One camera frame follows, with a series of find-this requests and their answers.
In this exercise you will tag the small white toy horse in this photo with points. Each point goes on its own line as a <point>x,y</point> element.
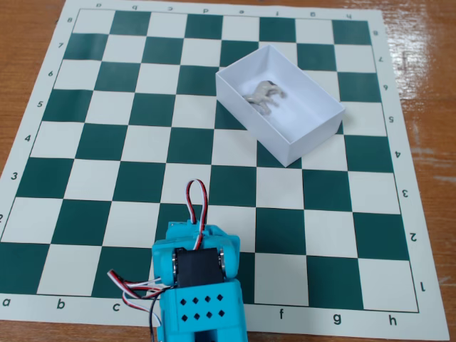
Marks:
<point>261,93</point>

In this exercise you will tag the blue 3D-printed robot arm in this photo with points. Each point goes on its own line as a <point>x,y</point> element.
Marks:
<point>201,303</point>

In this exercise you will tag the white open cardboard box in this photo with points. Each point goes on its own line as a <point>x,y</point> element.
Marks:
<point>313,103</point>

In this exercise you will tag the green and cream chessboard mat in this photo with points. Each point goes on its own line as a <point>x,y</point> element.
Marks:
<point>320,231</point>

